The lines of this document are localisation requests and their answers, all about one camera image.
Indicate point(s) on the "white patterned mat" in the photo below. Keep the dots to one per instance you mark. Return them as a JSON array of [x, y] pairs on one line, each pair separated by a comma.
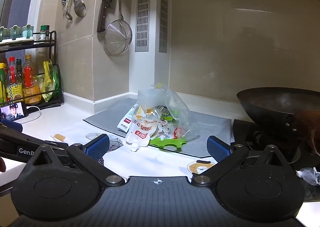
[[142, 162]]

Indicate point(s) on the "green-capped spice bottle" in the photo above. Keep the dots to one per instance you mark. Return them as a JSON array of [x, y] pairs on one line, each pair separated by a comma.
[[45, 32]]

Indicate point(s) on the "white jar tray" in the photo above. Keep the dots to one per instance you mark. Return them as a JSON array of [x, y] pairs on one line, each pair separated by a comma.
[[16, 41]]

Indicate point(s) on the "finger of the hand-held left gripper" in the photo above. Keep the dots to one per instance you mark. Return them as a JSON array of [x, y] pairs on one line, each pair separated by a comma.
[[30, 141], [11, 125]]

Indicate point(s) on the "dark glass bottle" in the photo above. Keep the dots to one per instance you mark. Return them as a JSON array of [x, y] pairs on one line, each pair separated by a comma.
[[19, 65]]

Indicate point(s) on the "white packet red label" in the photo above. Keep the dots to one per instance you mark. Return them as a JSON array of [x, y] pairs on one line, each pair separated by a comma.
[[125, 120]]

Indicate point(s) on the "white spout pouch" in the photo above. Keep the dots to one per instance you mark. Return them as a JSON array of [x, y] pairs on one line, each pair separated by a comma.
[[138, 132]]

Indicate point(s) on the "orange and white stick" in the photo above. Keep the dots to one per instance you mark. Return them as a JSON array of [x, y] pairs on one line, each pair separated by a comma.
[[59, 137]]

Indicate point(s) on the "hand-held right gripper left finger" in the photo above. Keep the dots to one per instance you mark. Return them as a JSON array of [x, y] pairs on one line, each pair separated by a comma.
[[97, 147]]

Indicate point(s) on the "black gas stove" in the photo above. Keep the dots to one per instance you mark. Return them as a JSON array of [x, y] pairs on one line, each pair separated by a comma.
[[250, 132]]

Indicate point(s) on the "red sauce bottle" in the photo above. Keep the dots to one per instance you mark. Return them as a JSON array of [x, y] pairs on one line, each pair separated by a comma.
[[12, 79]]

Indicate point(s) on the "green packet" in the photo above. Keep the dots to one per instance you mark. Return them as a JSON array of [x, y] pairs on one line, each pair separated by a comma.
[[55, 79]]

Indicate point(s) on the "crumpled white plastic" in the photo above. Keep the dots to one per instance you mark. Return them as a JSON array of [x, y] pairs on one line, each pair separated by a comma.
[[308, 173]]

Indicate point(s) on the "clear plastic bag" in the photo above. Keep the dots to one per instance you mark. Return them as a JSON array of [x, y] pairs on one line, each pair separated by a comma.
[[175, 107]]

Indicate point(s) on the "grey counter mat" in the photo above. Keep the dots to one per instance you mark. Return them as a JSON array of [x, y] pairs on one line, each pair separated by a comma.
[[212, 127]]

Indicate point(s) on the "black wok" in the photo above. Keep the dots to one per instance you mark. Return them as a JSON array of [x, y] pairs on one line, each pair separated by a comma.
[[270, 102]]

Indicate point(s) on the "green ceramic jar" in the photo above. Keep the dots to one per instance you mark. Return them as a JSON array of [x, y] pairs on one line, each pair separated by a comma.
[[2, 34], [27, 31], [14, 31]]

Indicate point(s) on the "metal spoon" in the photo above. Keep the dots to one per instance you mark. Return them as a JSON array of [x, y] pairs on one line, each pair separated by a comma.
[[68, 14]]

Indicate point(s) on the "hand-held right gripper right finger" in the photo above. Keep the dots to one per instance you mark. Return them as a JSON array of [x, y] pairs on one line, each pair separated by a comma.
[[218, 149]]

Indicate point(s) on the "red and white wrapper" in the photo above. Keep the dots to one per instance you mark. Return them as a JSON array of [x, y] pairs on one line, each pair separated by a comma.
[[178, 132]]

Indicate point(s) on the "yellow-green bottle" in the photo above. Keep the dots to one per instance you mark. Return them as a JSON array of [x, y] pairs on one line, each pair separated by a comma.
[[2, 87]]

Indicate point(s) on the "black smartphone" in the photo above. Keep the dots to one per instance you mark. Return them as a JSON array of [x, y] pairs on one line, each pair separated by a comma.
[[12, 112]]

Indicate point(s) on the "green cartoon pouch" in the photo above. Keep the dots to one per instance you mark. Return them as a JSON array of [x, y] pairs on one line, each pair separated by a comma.
[[166, 142]]

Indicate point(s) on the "grey wall vent grille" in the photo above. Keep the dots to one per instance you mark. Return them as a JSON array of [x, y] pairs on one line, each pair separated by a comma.
[[163, 23], [143, 22]]

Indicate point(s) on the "yellow-green snack packet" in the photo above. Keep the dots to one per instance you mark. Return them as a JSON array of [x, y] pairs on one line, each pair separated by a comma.
[[47, 82]]

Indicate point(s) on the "orange-capped oil bottle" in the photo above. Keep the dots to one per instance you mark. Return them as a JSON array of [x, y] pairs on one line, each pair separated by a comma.
[[30, 79]]

